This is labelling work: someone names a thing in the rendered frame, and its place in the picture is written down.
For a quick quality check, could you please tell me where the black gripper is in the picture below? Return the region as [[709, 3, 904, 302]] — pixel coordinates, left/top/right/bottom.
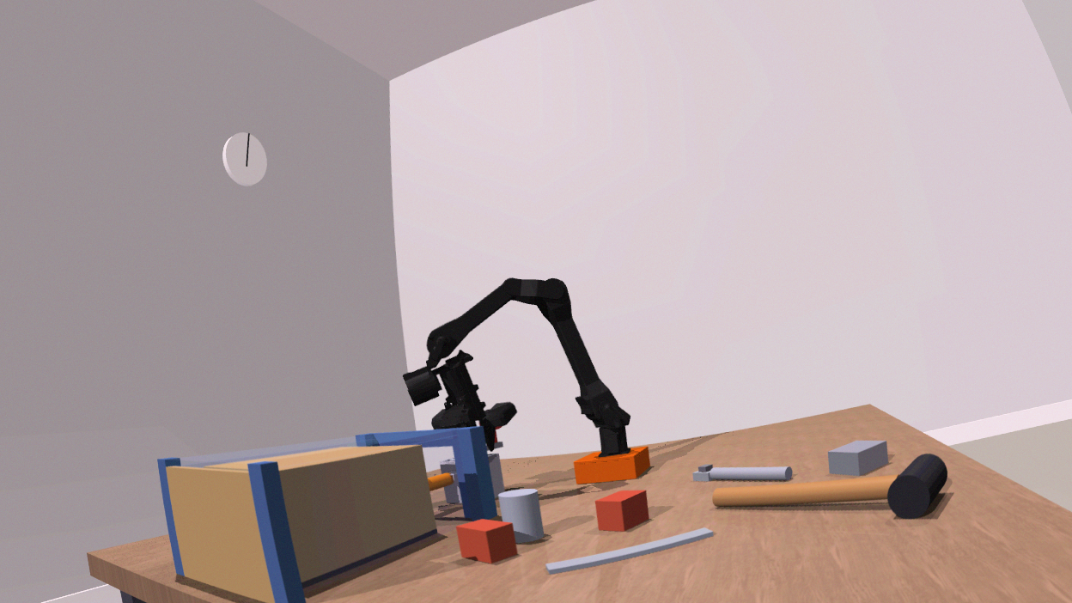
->
[[431, 383, 518, 452]]

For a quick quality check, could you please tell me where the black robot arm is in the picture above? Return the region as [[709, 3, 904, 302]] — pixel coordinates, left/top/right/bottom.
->
[[403, 277, 630, 457]]

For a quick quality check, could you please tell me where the mallet with wooden handle and black head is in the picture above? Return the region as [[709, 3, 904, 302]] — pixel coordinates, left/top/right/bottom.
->
[[712, 454, 947, 520]]

